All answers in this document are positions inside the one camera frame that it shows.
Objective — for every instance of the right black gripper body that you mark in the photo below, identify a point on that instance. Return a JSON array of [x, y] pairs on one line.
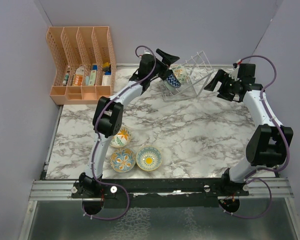
[[228, 88]]

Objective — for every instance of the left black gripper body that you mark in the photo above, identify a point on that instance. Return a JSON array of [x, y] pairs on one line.
[[160, 69]]

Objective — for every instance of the white bowl orange leaves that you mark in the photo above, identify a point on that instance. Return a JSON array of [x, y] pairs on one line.
[[180, 73]]

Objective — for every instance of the teal green bowl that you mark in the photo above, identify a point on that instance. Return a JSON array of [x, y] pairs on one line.
[[171, 88]]

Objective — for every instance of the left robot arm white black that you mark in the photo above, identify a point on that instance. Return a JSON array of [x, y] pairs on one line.
[[107, 119]]

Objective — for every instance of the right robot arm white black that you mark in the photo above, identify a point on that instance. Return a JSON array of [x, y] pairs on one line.
[[269, 144]]

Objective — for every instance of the yellow black toy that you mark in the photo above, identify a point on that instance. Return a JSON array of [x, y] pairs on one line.
[[106, 67]]

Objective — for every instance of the white card box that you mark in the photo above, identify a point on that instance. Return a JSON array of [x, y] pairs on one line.
[[106, 79]]

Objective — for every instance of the mint green box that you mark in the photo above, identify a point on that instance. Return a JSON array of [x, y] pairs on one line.
[[90, 79]]

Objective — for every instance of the peach plastic file organizer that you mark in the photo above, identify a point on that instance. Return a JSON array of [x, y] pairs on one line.
[[75, 46]]

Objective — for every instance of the orange white box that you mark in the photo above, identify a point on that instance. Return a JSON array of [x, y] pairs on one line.
[[78, 76]]

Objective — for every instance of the white bowl orange flower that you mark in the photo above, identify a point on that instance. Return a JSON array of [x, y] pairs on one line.
[[122, 138]]

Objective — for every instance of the small dark bottle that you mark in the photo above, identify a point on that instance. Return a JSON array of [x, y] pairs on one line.
[[66, 78]]

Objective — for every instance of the blue yellow sun bowl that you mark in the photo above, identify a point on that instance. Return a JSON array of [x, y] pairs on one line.
[[149, 158]]

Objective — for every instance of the blue orange floral bowl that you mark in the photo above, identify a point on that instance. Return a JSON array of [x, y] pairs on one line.
[[123, 160]]

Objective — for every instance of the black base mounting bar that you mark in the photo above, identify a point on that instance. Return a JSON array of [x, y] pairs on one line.
[[156, 192]]

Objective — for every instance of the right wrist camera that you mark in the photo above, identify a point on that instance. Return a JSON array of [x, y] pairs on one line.
[[234, 73]]

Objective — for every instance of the white wire dish rack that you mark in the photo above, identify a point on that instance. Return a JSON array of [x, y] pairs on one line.
[[199, 71]]

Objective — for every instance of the aluminium frame rail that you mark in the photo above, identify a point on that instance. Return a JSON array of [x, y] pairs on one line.
[[60, 190]]

